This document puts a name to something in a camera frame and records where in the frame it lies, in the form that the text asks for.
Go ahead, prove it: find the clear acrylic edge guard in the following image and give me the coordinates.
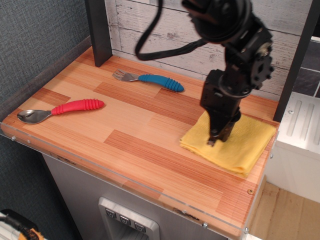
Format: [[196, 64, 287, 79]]
[[1, 120, 272, 240]]

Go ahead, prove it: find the blue handled fork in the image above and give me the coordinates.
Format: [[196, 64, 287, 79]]
[[112, 69, 185, 93]]

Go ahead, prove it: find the dark upright post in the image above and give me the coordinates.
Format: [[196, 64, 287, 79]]
[[273, 0, 320, 123], [84, 0, 113, 67]]

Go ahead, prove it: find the yellow cloth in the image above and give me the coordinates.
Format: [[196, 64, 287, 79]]
[[180, 112, 276, 177]]

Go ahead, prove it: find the white drainer sink unit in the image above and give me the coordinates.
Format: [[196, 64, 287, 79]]
[[264, 36, 320, 205]]

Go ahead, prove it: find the silver dispenser panel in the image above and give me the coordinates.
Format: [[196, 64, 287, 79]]
[[98, 197, 161, 240]]

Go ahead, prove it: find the grey cabinet front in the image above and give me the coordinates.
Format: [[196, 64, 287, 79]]
[[43, 155, 225, 240]]

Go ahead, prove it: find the orange object at corner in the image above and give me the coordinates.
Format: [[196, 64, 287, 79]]
[[18, 228, 45, 240]]

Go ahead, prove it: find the red handled spoon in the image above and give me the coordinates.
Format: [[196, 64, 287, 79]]
[[17, 99, 105, 124]]

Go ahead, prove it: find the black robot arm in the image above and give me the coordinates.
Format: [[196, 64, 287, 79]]
[[182, 0, 274, 146]]

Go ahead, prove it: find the dark right upright post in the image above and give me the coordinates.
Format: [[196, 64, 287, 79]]
[[273, 0, 320, 123]]

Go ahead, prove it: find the dark left upright post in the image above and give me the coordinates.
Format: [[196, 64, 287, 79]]
[[84, 0, 113, 67]]

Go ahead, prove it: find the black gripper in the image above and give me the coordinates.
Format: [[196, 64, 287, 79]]
[[200, 69, 250, 147]]

